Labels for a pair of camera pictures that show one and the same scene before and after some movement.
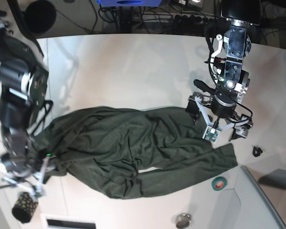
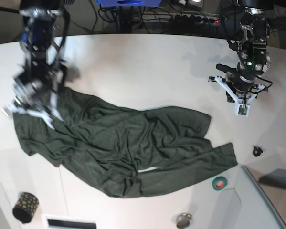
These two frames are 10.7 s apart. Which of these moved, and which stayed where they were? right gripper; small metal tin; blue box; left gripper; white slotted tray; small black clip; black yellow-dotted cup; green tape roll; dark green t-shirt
Moved: right gripper; dark green t-shirt; left gripper
Stayed: blue box; black yellow-dotted cup; white slotted tray; green tape roll; small black clip; small metal tin
